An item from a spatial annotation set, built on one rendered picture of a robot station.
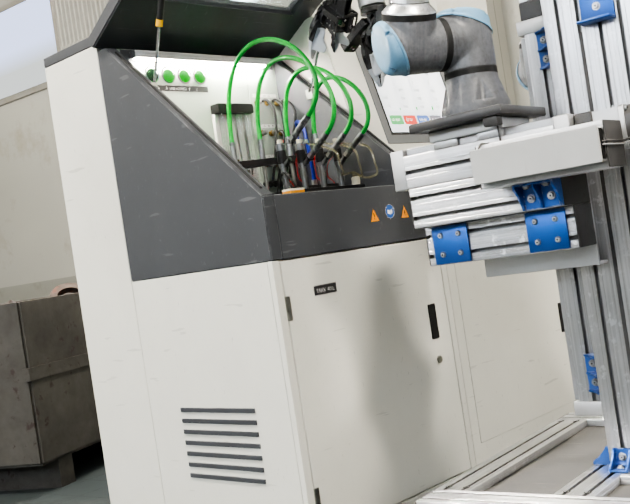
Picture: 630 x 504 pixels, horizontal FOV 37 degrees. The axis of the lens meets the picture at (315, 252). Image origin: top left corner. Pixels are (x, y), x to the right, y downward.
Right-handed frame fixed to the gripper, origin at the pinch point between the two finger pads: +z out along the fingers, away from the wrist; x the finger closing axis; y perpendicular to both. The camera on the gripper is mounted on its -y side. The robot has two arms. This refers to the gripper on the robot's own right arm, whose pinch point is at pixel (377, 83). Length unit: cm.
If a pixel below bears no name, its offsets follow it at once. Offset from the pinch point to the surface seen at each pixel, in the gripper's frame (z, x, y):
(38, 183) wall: -50, 220, -552
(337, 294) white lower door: 55, -26, -3
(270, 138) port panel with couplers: 5, 12, -57
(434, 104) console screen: -2, 69, -31
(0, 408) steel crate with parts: 87, -22, -199
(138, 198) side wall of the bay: 21, -47, -52
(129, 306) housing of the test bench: 51, -47, -64
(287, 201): 30.0, -38.7, -3.0
